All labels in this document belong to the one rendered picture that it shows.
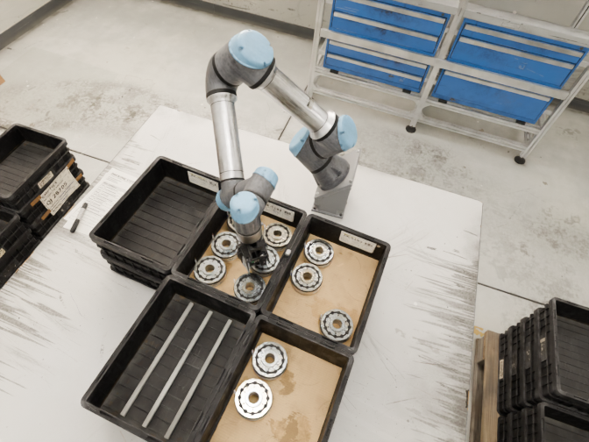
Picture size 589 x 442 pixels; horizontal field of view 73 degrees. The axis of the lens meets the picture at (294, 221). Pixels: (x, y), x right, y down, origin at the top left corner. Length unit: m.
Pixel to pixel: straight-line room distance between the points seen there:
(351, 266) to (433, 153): 1.88
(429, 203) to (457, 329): 0.57
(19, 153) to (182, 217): 1.16
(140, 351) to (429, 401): 0.91
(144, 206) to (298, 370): 0.80
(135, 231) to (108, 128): 1.76
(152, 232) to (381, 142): 2.04
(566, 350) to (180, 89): 2.95
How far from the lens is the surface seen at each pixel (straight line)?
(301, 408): 1.22
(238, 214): 1.02
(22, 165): 2.37
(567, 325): 2.09
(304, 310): 1.30
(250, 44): 1.21
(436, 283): 1.61
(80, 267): 1.63
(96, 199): 1.79
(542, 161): 3.53
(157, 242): 1.44
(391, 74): 3.02
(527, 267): 2.81
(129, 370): 1.29
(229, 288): 1.32
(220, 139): 1.24
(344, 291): 1.34
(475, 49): 2.90
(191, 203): 1.52
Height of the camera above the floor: 2.02
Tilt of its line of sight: 55 degrees down
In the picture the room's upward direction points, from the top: 8 degrees clockwise
